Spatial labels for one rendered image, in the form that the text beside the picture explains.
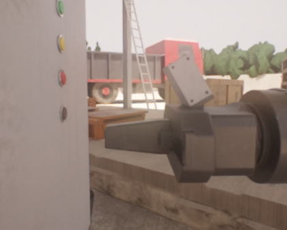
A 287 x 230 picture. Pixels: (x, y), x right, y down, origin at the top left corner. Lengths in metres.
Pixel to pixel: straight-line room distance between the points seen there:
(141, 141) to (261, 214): 1.50
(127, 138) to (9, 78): 0.14
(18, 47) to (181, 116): 0.20
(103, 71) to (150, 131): 8.75
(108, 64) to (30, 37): 8.69
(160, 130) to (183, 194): 1.63
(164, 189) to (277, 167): 1.70
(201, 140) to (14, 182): 0.20
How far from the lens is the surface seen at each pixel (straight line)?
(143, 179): 1.98
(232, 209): 1.72
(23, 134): 0.29
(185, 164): 0.16
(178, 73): 0.20
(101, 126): 2.99
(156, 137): 0.21
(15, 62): 0.28
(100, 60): 8.96
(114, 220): 1.94
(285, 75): 3.25
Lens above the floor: 1.02
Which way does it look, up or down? 5 degrees down
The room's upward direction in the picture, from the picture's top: straight up
